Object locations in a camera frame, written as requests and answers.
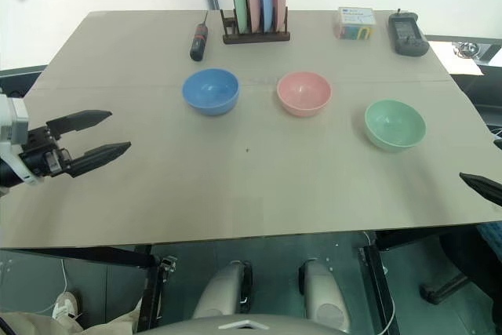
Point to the black metal table leg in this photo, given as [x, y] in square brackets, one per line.
[151, 296]
[376, 280]

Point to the clear box of coloured clips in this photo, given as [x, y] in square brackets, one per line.
[355, 25]

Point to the dark wooden plate rack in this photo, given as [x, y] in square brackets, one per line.
[255, 37]

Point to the silver robot leg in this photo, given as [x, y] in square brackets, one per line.
[323, 296]
[219, 292]

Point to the dark side table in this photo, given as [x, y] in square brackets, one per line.
[19, 78]

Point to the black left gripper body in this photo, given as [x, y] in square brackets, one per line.
[39, 154]

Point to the blue bowl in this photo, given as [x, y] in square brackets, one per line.
[212, 89]

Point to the black red screwdriver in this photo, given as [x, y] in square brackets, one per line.
[198, 42]

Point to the silver right robot leg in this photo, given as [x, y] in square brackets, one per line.
[323, 296]

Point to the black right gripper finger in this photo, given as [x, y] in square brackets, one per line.
[484, 190]

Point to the black handheld remote controller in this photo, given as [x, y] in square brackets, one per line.
[408, 35]

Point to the beige fabric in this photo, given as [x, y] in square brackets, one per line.
[35, 325]

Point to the silver robot torso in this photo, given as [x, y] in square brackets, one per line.
[243, 325]

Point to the white shoe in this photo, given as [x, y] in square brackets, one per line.
[64, 307]

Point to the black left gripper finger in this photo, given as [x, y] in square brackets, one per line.
[82, 119]
[98, 156]

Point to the black chair base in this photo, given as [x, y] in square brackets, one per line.
[443, 288]

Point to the green bowl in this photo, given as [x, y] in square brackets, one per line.
[394, 125]

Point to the silver left robot leg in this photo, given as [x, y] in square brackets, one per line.
[219, 292]

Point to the pink bowl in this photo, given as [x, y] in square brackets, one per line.
[304, 93]

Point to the blue textured cushion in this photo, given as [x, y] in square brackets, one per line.
[493, 235]

